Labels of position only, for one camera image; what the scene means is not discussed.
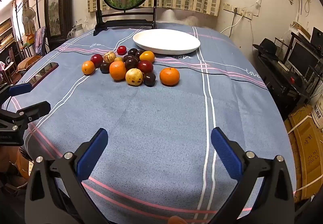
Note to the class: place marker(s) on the white standing fan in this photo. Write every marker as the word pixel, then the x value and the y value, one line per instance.
pixel 28 16

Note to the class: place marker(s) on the white plate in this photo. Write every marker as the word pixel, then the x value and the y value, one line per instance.
pixel 166 41

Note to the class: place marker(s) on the orange mandarin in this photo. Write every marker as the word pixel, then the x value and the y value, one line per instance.
pixel 169 76
pixel 117 70

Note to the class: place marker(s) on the black desk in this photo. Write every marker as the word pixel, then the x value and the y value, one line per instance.
pixel 280 80

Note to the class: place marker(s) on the blue plaid tablecloth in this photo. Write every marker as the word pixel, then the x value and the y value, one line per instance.
pixel 151 118

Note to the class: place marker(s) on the black hat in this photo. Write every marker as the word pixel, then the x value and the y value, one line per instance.
pixel 266 46

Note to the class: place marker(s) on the white kettle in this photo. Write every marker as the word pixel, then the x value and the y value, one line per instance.
pixel 78 27

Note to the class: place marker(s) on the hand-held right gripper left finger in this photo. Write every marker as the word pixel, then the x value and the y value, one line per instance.
pixel 92 156

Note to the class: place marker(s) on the white wall socket strip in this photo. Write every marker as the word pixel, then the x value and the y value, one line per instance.
pixel 238 10

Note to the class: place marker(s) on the dark wooden tray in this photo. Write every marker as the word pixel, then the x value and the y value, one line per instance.
pixel 43 70

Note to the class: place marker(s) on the yellow-orange fruit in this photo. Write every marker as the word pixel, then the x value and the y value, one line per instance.
pixel 147 56

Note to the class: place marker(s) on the brown cushion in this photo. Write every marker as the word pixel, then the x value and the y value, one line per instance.
pixel 27 61

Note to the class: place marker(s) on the dark wooden framed panel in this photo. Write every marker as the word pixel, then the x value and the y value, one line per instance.
pixel 54 7

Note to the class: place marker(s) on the red plum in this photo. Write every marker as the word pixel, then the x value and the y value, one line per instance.
pixel 145 66
pixel 96 60

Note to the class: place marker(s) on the small orange with dark spot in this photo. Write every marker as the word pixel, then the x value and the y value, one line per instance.
pixel 88 67

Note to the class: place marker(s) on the cardboard box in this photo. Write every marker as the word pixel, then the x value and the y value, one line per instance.
pixel 302 143

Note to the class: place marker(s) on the black monitor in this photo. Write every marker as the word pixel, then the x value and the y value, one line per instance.
pixel 301 58

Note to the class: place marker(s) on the dark purple plum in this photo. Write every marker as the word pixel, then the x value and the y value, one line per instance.
pixel 131 63
pixel 104 67
pixel 132 52
pixel 128 57
pixel 138 54
pixel 149 79

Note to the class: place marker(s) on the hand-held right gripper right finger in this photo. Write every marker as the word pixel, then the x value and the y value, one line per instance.
pixel 225 153

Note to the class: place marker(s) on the white fluffy cushion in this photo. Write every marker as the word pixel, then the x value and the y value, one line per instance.
pixel 176 16

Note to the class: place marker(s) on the yellow spotted fruit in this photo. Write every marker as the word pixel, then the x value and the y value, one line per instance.
pixel 134 77

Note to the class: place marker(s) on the red cherry tomato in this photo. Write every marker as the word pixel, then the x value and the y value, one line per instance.
pixel 121 50

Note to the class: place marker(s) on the small yellow fruit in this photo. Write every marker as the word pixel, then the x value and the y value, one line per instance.
pixel 118 59

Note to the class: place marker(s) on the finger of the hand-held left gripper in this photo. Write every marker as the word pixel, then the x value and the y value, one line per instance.
pixel 20 88
pixel 35 110

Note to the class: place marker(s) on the tan spotted fruit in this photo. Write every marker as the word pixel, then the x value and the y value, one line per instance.
pixel 109 57

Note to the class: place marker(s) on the white bucket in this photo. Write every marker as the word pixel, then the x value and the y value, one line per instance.
pixel 318 115

